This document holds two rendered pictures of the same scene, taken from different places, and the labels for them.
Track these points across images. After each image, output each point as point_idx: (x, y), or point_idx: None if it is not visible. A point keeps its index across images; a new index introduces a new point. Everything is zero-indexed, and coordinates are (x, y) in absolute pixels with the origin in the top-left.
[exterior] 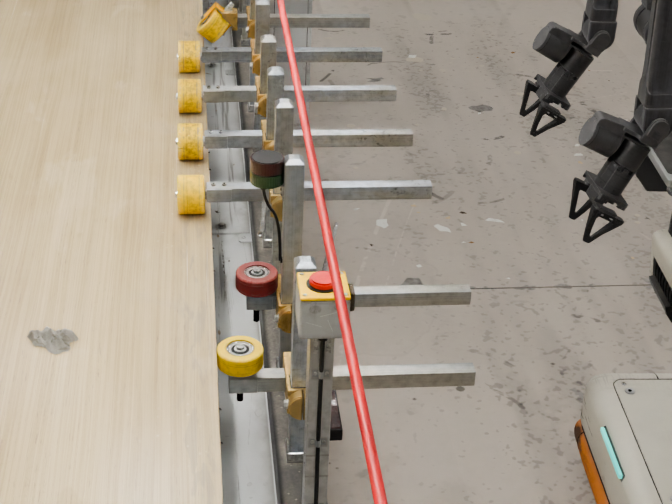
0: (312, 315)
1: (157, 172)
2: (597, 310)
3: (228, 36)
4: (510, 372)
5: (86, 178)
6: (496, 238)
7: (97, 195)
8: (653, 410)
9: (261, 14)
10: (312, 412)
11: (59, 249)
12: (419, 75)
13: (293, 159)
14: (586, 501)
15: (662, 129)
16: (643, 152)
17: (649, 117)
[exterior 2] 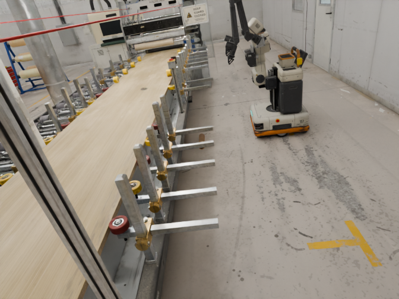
0: (169, 64)
1: (165, 73)
2: (260, 102)
3: None
4: (241, 112)
5: (154, 75)
6: (243, 95)
7: (155, 76)
8: (260, 106)
9: (184, 50)
10: (174, 83)
11: (148, 82)
12: (234, 76)
13: (177, 56)
14: (252, 126)
15: (237, 41)
16: (235, 46)
17: (234, 39)
